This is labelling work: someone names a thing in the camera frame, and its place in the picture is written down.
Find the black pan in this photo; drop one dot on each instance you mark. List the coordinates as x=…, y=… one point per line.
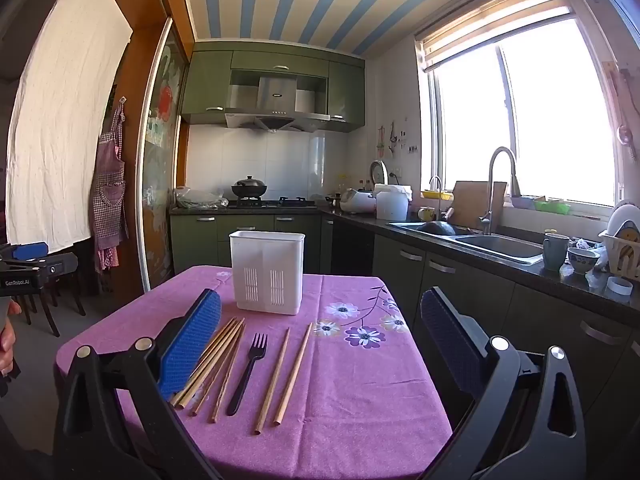
x=437, y=228

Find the purple floral tablecloth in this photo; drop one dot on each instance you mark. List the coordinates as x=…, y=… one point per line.
x=350, y=385

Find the window blind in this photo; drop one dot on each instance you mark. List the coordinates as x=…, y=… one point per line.
x=500, y=15

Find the wooden cutting board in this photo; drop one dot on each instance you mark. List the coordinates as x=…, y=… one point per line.
x=470, y=205

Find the small steel faucet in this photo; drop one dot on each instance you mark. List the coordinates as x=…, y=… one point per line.
x=440, y=205

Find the white plate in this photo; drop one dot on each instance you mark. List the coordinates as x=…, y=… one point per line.
x=622, y=215

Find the white rice cooker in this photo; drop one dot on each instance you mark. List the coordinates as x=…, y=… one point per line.
x=357, y=202

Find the tall steel faucet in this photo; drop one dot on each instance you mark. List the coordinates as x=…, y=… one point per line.
x=515, y=186

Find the yellow tray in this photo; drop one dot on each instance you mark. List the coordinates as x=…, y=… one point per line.
x=437, y=195

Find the dark stone countertop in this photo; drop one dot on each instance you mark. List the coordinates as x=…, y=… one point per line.
x=525, y=272

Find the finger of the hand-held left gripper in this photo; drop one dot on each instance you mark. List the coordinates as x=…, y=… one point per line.
x=31, y=249

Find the blue patterned bowl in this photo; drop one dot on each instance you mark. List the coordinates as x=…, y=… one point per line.
x=582, y=260

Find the white lidded bucket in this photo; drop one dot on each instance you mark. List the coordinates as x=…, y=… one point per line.
x=392, y=205

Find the black plastic fork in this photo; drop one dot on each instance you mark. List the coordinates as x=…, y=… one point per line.
x=247, y=375

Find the clear plastic bag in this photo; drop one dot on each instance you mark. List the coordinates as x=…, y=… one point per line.
x=200, y=197

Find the white hanging sheet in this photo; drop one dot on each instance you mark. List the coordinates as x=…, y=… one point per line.
x=60, y=135

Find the grey mug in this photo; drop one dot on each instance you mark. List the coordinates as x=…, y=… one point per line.
x=555, y=255

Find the black gas stove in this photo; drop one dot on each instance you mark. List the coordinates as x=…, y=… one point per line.
x=290, y=203

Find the white dish rack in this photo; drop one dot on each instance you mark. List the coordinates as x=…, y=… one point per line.
x=620, y=265

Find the dark wooden chair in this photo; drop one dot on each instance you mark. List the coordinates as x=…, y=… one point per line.
x=53, y=322

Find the wooden chopstick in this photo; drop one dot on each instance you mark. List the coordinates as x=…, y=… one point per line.
x=223, y=390
x=211, y=360
x=215, y=375
x=273, y=381
x=293, y=375
x=225, y=330

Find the yellow mug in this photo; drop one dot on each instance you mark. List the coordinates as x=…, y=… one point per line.
x=425, y=214

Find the steel range hood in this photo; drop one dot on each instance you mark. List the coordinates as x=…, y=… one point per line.
x=275, y=92

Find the sliding glass door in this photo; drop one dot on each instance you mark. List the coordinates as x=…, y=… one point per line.
x=157, y=185

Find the green wall cabinets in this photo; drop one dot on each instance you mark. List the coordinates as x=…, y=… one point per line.
x=205, y=85

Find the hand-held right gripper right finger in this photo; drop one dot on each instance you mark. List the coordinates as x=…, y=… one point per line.
x=450, y=342

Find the window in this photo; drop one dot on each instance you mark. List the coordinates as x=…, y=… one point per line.
x=475, y=125

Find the crumpled cloth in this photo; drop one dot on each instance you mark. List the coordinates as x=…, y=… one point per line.
x=585, y=245

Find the purple bowl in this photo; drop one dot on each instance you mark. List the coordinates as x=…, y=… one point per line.
x=522, y=202

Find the checked apron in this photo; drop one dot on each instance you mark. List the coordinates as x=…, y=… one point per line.
x=107, y=200

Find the black wok with lid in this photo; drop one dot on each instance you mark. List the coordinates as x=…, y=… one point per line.
x=249, y=189

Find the white utensil holder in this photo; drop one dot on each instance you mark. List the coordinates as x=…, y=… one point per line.
x=265, y=255

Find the wall socket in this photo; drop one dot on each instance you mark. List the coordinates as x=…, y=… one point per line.
x=395, y=172

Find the person's left hand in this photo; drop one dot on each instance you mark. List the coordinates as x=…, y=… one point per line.
x=7, y=342

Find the steel double sink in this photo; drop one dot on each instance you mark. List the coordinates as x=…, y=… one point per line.
x=500, y=247

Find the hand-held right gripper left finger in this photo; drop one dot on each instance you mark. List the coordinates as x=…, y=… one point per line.
x=192, y=340

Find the round white appliance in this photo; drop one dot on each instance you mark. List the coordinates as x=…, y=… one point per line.
x=378, y=172

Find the green basket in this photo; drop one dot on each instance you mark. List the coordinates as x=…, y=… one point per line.
x=552, y=207

